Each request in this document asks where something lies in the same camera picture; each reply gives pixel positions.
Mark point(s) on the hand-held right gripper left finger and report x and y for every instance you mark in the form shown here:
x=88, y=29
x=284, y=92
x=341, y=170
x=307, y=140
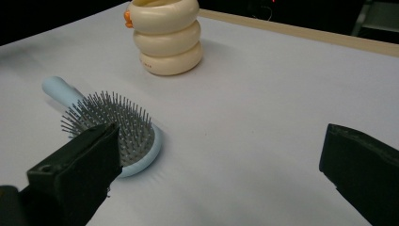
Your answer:
x=78, y=175

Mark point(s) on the cream ribbed cup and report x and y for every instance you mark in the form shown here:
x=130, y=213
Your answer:
x=166, y=37

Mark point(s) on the light blue hairbrush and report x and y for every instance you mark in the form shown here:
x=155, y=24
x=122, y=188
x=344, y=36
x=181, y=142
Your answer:
x=135, y=132

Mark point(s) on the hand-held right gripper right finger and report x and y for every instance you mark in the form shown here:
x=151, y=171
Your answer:
x=367, y=169

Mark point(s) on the grey metal stand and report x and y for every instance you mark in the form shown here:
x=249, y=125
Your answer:
x=376, y=15

